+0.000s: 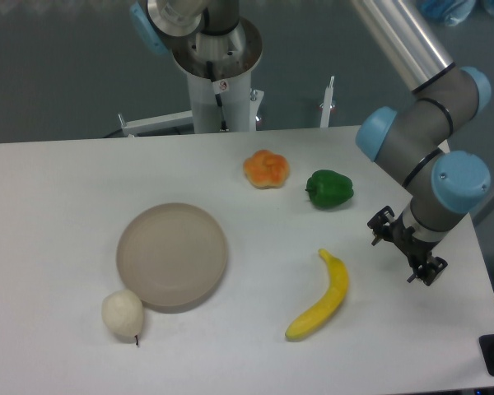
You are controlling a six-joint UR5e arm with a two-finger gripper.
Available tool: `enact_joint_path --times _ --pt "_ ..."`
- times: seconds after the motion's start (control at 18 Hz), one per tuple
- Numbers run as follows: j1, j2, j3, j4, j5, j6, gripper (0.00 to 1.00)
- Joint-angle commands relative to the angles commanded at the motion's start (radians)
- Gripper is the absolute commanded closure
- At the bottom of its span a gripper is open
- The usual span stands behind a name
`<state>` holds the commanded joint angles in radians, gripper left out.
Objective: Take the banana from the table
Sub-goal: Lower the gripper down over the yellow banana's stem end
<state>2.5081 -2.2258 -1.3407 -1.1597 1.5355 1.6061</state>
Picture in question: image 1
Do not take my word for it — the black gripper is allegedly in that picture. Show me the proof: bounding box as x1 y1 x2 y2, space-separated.
367 206 448 286

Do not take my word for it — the yellow banana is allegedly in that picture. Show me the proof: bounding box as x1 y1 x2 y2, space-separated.
285 249 350 342

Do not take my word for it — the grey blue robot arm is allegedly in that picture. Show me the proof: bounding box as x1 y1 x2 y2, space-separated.
129 1 492 285

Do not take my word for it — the green bell pepper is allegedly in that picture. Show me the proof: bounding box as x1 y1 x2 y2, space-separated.
305 170 354 209

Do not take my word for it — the orange bread roll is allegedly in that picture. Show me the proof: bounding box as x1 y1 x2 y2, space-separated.
243 150 290 189

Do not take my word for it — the beige round plate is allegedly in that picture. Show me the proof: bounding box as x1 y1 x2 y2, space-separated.
116 202 228 312

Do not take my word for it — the blue plastic bag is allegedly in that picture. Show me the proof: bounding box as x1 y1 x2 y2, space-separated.
416 0 477 27

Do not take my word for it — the white pear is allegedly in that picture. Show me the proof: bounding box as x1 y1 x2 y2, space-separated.
101 289 144 346

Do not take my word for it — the white bracket right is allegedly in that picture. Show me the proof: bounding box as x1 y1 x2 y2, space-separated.
319 76 335 128

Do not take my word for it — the white bracket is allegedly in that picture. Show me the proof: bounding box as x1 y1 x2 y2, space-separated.
319 76 335 128
118 110 193 137

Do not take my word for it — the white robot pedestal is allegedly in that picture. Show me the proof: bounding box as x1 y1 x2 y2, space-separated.
173 17 263 134

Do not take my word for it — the black cable on pedestal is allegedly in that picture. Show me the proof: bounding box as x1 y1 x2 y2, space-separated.
205 60 231 133

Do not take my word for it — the white bracket left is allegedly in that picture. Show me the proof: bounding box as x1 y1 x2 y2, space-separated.
118 110 193 137

